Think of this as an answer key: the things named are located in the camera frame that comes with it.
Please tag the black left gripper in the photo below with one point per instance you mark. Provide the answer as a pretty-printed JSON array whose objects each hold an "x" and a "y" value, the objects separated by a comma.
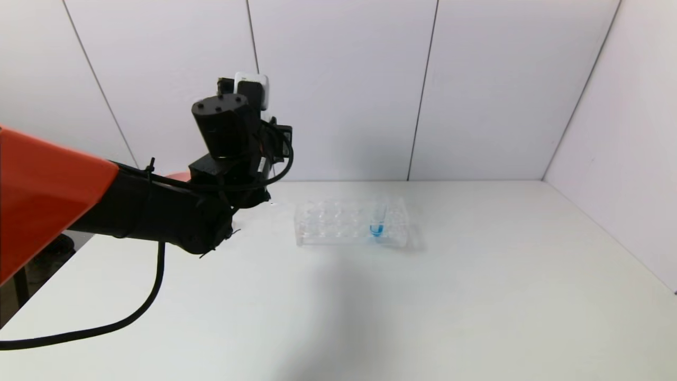
[{"x": 267, "y": 153}]

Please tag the clear acrylic test tube rack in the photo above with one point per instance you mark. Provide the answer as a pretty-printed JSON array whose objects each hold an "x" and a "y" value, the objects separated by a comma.
[{"x": 338, "y": 227}]

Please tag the test tube with blue pigment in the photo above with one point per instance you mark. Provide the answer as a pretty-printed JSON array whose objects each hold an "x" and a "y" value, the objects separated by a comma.
[{"x": 376, "y": 228}]

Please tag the pink bowl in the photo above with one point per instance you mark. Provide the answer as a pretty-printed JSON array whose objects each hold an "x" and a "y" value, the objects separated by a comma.
[{"x": 179, "y": 175}]

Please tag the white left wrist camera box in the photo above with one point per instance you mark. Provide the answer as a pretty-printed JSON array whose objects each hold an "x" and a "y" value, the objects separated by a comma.
[{"x": 254, "y": 87}]

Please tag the black furniture frame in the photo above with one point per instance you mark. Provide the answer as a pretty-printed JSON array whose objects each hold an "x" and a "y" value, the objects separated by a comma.
[{"x": 42, "y": 259}]

